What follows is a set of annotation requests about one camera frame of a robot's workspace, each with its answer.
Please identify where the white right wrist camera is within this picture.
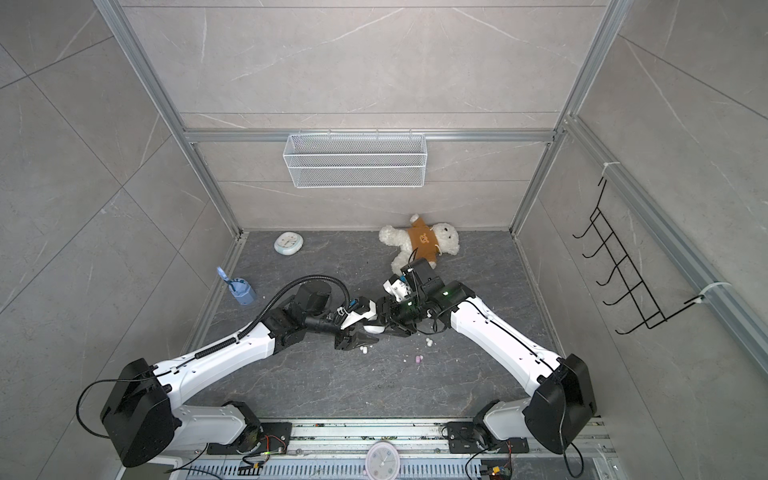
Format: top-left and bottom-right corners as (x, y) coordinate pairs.
(383, 275), (413, 303)

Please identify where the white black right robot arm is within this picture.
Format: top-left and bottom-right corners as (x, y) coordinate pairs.
(377, 259), (597, 455)

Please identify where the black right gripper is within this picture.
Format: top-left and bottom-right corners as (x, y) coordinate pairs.
(371, 293), (429, 335)

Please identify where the light blue round clock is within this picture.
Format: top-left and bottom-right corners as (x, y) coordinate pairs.
(273, 231), (304, 256)

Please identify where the white teddy bear brown hoodie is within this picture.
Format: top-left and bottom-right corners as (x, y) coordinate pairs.
(378, 214), (460, 275)

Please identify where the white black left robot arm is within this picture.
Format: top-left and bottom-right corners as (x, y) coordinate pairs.
(99, 274), (377, 468)

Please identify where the white wire mesh basket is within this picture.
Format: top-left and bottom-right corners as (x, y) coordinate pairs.
(283, 133), (428, 189)

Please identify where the black wire hook rack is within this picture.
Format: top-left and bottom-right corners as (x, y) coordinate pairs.
(571, 177), (706, 336)

